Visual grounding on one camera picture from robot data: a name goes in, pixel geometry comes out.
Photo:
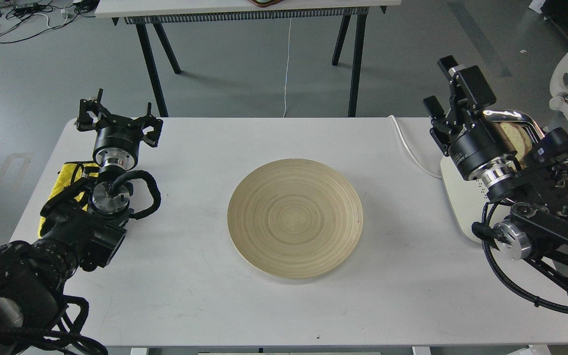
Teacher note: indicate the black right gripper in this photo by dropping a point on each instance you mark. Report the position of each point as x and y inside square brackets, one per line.
[476, 142]

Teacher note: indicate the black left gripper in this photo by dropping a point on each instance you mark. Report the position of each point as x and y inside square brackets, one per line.
[118, 139]

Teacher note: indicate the slice of brown bread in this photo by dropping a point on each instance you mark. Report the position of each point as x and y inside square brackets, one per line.
[520, 140]

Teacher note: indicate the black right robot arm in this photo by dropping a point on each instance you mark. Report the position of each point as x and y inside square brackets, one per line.
[524, 170]

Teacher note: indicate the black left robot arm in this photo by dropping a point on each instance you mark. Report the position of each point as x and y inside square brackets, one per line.
[83, 227]

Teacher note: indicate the white chrome toaster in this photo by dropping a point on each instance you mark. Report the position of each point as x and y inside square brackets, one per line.
[467, 197]

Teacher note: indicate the white background table black legs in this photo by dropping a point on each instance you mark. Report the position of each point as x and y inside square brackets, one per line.
[158, 12]

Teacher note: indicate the brown object on background table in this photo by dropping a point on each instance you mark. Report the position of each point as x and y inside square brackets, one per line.
[264, 3]

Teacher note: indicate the round wooden plate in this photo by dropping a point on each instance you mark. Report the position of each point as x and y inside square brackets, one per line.
[295, 218]

